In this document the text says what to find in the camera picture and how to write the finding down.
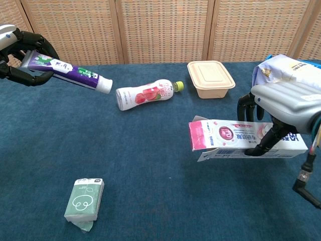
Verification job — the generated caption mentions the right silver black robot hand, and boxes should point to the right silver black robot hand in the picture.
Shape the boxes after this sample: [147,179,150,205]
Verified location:
[237,81,321,158]

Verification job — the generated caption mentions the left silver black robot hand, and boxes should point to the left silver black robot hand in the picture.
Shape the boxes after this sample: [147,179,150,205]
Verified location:
[0,24,60,87]

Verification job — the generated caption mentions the purple white toothpaste tube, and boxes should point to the purple white toothpaste tube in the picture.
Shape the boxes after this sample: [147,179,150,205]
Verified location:
[19,49,113,94]

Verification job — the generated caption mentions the white pink toothpaste box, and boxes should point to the white pink toothpaste box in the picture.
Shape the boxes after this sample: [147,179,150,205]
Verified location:
[188,115,308,163]

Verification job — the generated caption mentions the beige lidded food container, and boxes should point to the beige lidded food container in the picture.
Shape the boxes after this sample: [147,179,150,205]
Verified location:
[187,60,236,99]

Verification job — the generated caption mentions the white blue flour bag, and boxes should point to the white blue flour bag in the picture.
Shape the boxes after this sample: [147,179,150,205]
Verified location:
[251,54,321,87]

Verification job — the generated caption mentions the peach drink bottle green cap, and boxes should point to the peach drink bottle green cap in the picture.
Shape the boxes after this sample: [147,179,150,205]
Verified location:
[115,79,185,111]

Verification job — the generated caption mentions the wooden rattan folding screen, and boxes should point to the wooden rattan folding screen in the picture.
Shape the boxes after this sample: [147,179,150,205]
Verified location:
[0,0,321,69]

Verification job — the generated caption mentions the teal table cloth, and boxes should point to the teal table cloth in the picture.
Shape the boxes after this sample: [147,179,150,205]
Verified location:
[0,60,321,241]

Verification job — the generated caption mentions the green pocket tissue pack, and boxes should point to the green pocket tissue pack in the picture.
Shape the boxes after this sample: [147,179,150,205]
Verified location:
[64,177,105,233]

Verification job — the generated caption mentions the coloured right wrist wires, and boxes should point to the coloured right wrist wires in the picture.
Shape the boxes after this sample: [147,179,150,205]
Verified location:
[308,125,321,154]

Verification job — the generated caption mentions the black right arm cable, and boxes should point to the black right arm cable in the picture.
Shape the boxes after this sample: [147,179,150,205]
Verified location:
[292,153,321,209]

